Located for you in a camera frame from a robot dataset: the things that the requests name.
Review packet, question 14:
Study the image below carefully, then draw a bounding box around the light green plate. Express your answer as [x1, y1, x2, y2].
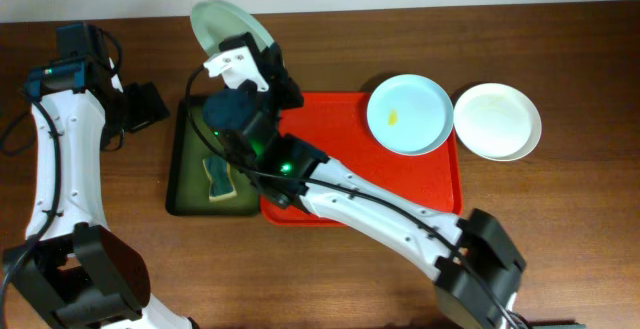
[190, 0, 274, 57]

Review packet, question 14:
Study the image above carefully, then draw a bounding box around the green yellow sponge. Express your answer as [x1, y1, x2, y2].
[202, 156, 237, 202]

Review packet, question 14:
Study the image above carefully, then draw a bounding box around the light blue plate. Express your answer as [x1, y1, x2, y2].
[366, 74, 453, 156]

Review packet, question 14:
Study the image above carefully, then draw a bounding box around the white plate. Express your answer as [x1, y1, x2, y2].
[453, 83, 542, 162]

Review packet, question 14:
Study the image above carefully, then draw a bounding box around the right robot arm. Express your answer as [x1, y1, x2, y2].
[202, 32, 530, 329]

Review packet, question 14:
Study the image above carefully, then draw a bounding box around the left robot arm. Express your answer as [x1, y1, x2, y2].
[2, 64, 196, 328]

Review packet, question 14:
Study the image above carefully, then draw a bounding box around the red plastic tray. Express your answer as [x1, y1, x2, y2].
[280, 92, 463, 215]

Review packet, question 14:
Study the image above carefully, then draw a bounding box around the dark green tray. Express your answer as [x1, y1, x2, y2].
[165, 100, 260, 217]

